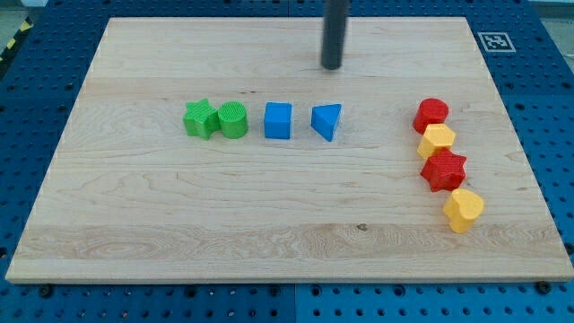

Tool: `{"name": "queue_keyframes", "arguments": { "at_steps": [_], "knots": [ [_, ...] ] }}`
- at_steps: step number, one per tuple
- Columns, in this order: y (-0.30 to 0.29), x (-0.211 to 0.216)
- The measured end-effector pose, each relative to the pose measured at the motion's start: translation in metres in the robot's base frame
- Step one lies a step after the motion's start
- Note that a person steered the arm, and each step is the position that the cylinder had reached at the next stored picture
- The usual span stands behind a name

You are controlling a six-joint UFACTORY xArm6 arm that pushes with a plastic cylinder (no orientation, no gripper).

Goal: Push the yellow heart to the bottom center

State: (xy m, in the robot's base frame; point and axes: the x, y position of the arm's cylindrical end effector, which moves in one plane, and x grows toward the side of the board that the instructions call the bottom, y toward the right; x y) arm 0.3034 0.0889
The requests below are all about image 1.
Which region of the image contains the yellow heart block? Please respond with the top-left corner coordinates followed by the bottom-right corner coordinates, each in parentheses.
top-left (443, 188), bottom-right (485, 233)

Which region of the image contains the blue cube block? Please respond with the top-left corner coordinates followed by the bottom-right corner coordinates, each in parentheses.
top-left (264, 102), bottom-right (292, 139)

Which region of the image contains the blue triangle block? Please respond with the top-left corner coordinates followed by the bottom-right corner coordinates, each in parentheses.
top-left (310, 104), bottom-right (342, 142)

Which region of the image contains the green cylinder block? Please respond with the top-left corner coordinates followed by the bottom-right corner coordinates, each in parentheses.
top-left (218, 101), bottom-right (248, 139)

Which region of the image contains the green star block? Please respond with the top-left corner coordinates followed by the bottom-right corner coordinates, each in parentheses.
top-left (183, 99), bottom-right (221, 140)

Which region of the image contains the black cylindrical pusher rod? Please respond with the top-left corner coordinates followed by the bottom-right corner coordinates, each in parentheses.
top-left (320, 0), bottom-right (350, 70)

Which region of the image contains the yellow hexagon block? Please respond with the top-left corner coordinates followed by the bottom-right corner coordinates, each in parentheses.
top-left (417, 124), bottom-right (457, 160)

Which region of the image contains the red cylinder block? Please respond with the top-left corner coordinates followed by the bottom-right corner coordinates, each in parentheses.
top-left (413, 98), bottom-right (449, 135)

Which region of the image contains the red star block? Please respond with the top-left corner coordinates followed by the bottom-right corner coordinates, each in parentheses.
top-left (421, 149), bottom-right (467, 192)

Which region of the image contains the light wooden board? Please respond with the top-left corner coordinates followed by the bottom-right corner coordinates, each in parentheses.
top-left (6, 17), bottom-right (573, 284)

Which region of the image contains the white fiducial marker tag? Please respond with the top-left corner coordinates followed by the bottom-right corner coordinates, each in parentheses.
top-left (478, 31), bottom-right (516, 53)

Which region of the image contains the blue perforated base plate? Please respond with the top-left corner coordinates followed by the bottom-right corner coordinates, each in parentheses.
top-left (1, 0), bottom-right (573, 322)

